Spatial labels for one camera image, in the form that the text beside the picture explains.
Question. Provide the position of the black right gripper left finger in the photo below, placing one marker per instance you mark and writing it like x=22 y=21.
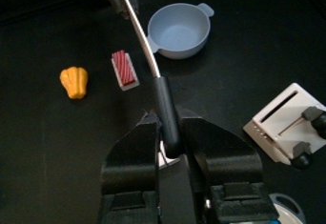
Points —
x=132 y=170

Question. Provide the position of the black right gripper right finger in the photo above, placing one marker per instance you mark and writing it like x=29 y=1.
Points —
x=229 y=177

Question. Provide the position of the grey-blue toy pot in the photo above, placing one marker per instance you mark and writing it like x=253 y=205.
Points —
x=181 y=32

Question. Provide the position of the white toy knife block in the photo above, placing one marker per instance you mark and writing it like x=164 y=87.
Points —
x=280 y=123

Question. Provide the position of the red and white toy box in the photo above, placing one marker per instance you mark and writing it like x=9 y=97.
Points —
x=125 y=70

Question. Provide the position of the yellow toy bell pepper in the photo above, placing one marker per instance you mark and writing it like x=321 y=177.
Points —
x=76 y=81

